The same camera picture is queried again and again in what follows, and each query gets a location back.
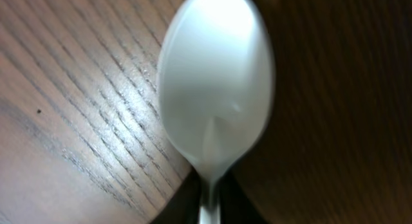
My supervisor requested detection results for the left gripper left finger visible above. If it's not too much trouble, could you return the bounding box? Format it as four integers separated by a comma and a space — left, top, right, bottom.
150, 169, 201, 224

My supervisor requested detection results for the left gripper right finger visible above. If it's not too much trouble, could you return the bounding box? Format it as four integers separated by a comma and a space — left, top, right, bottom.
220, 173, 268, 224

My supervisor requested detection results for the white spoon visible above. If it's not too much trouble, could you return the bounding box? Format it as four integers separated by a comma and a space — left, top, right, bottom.
157, 0, 276, 223

